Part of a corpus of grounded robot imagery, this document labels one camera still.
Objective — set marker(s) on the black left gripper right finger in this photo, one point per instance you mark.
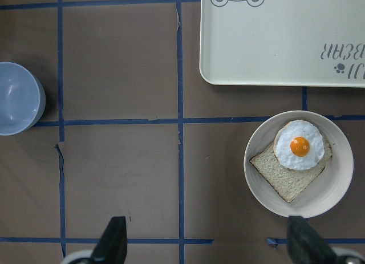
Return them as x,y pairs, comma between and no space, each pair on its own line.
305,245

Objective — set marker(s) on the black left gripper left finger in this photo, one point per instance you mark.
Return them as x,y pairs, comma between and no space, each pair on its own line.
112,246

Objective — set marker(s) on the bread slice on plate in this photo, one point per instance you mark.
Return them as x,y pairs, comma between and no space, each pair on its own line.
288,183

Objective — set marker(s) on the cream round plate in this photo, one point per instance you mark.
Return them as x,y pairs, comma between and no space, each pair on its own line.
325,191

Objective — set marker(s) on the fried egg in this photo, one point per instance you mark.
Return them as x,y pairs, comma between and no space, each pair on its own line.
299,145

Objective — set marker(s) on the blue bowl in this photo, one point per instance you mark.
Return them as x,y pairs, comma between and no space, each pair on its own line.
23,99

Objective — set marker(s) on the cream bear tray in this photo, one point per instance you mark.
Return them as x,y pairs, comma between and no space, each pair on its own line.
282,42

